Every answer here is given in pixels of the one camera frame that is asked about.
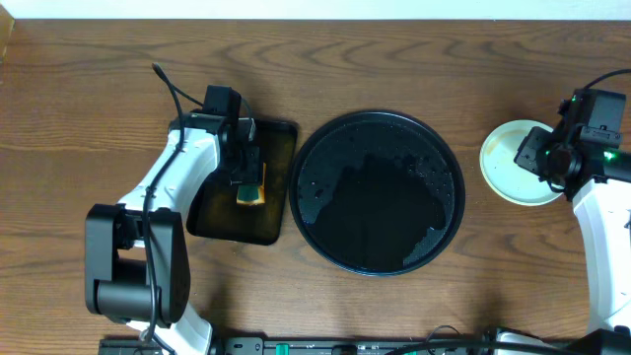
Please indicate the black rectangular tray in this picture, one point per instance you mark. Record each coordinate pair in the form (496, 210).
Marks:
(215, 212)

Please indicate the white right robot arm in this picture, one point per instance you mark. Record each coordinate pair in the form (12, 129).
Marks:
(595, 178)

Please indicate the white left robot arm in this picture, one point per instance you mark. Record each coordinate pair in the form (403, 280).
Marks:
(136, 262)

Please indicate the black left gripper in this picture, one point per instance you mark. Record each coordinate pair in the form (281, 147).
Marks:
(247, 174)

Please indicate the mint plate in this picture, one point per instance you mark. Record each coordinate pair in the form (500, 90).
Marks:
(503, 175)

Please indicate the green and yellow sponge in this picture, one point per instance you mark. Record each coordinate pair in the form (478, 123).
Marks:
(252, 194)

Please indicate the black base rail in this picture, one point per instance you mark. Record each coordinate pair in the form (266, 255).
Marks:
(259, 346)

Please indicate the black round tray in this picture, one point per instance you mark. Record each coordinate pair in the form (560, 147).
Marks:
(377, 192)

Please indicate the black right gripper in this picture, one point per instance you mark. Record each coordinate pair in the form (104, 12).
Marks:
(530, 151)

